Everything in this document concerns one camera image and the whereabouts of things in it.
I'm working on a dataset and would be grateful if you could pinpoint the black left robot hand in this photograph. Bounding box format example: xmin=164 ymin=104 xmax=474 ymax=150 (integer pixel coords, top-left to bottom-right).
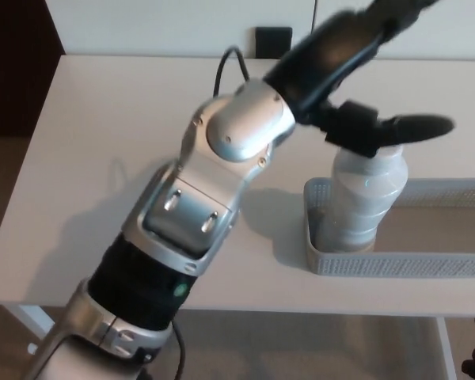
xmin=262 ymin=0 xmax=457 ymax=159

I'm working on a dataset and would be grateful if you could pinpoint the white plastic bottle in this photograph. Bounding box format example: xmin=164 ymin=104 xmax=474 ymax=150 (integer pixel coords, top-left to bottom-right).
xmin=313 ymin=143 xmax=410 ymax=253

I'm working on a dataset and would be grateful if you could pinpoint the grey mesh tray container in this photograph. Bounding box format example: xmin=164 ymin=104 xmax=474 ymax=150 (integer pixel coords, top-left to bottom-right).
xmin=303 ymin=177 xmax=475 ymax=279

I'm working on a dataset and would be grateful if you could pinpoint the dark brown wooden panel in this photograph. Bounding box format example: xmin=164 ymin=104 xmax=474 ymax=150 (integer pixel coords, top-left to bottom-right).
xmin=0 ymin=0 xmax=67 ymax=139

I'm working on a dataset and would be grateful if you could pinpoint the white desk leg frame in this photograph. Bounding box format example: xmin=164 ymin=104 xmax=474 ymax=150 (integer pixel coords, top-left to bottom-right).
xmin=435 ymin=316 xmax=458 ymax=380
xmin=6 ymin=304 xmax=59 ymax=355

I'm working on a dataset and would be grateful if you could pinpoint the black square wall socket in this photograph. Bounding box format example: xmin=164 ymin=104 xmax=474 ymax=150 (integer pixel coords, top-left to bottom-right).
xmin=255 ymin=26 xmax=294 ymax=59

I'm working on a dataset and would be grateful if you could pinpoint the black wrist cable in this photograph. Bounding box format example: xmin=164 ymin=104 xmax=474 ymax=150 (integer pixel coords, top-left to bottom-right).
xmin=213 ymin=46 xmax=252 ymax=98

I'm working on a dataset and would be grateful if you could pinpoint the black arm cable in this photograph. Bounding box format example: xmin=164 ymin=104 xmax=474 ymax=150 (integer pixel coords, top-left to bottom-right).
xmin=141 ymin=319 xmax=188 ymax=380

